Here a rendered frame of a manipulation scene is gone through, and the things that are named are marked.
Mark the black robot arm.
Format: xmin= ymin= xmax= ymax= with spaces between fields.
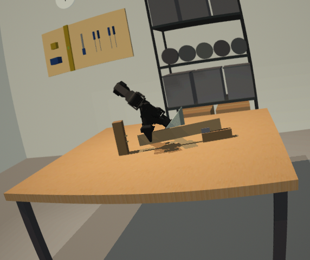
xmin=113 ymin=81 xmax=172 ymax=128

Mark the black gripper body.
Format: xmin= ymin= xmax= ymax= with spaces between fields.
xmin=140 ymin=113 xmax=153 ymax=133

